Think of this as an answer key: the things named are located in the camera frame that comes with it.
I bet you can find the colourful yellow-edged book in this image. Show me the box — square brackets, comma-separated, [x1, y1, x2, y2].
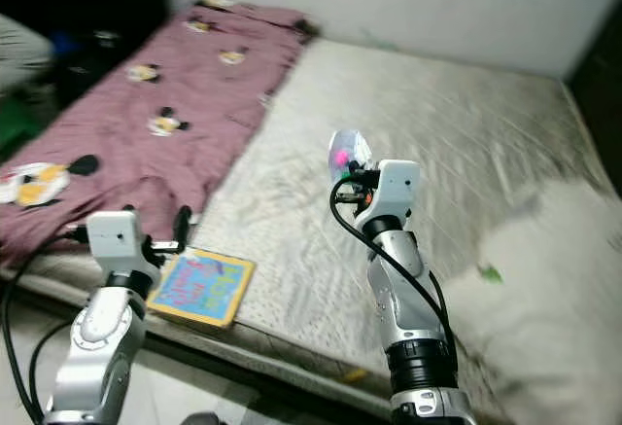
[146, 247, 257, 329]

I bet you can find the white quilted mattress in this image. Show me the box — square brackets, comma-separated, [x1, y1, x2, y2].
[19, 36, 622, 425]

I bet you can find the maroon cartoon mouse blanket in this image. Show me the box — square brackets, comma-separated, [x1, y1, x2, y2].
[0, 0, 317, 268]

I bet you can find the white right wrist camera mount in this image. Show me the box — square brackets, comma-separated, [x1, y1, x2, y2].
[355, 159, 421, 227]

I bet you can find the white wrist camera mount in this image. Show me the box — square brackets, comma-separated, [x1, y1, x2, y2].
[355, 159, 421, 227]
[86, 211, 150, 278]

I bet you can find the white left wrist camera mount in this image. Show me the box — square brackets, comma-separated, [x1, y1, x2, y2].
[86, 211, 150, 278]

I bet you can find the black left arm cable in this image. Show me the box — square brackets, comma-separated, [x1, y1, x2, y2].
[0, 233, 93, 425]

